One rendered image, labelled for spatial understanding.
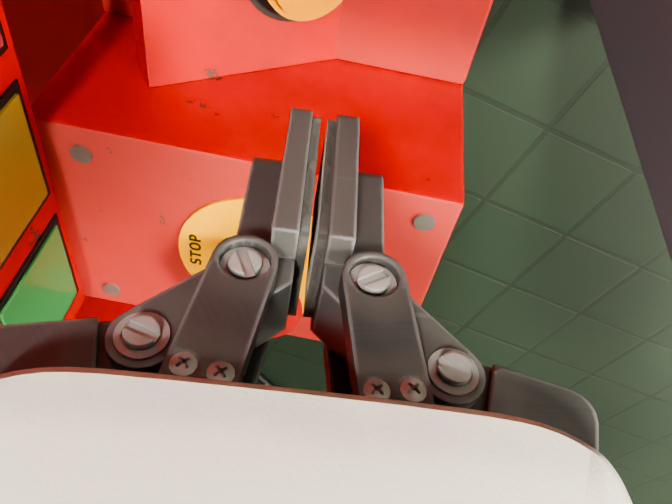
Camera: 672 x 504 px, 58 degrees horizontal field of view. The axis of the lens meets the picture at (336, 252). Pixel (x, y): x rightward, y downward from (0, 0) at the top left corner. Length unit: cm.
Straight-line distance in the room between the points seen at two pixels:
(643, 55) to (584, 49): 42
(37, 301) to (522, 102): 98
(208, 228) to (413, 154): 9
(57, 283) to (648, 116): 52
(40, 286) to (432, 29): 19
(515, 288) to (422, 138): 127
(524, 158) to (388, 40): 96
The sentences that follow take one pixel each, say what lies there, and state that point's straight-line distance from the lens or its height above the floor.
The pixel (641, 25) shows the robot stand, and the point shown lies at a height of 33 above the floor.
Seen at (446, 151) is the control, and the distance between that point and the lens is 24.
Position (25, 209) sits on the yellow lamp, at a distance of 24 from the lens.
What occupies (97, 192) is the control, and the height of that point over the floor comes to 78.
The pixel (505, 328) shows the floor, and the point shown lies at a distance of 163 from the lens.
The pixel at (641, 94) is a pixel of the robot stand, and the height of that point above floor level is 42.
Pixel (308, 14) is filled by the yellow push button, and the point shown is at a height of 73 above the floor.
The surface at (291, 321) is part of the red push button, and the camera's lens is 24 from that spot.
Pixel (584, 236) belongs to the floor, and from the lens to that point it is 138.
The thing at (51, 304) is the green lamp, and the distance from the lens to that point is 28.
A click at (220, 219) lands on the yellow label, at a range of 24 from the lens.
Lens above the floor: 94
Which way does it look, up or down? 41 degrees down
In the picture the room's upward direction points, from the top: 170 degrees counter-clockwise
